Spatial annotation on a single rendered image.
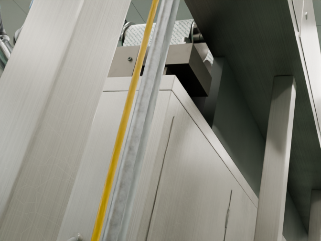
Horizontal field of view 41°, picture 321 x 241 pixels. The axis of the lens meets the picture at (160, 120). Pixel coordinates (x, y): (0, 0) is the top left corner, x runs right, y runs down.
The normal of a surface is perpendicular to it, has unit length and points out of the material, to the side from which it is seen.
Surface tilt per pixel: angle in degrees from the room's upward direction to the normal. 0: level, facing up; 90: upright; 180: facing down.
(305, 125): 180
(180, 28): 90
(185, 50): 90
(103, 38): 90
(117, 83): 90
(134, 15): 180
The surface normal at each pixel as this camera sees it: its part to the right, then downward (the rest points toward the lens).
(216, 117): 0.90, 0.01
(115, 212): 0.15, -0.41
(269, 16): -0.22, 0.89
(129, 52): -0.39, -0.46
